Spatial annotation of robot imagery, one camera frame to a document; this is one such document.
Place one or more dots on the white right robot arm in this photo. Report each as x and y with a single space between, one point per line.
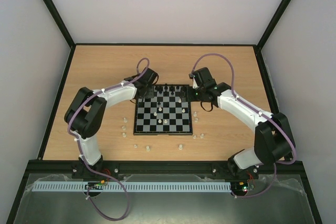
272 132

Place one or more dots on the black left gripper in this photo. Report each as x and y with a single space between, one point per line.
151 94

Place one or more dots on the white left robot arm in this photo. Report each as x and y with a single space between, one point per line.
85 114

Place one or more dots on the black frame post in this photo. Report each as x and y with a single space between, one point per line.
59 22
273 23

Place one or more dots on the black right frame post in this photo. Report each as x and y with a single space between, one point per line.
273 23

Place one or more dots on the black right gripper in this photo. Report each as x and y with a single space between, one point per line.
199 95

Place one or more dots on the light blue cable duct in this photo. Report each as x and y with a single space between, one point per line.
135 187

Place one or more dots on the black front aluminium rail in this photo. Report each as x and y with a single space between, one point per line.
118 169

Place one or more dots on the black left frame post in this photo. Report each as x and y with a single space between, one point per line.
59 22

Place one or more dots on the black and grey chessboard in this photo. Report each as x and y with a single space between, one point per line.
166 96

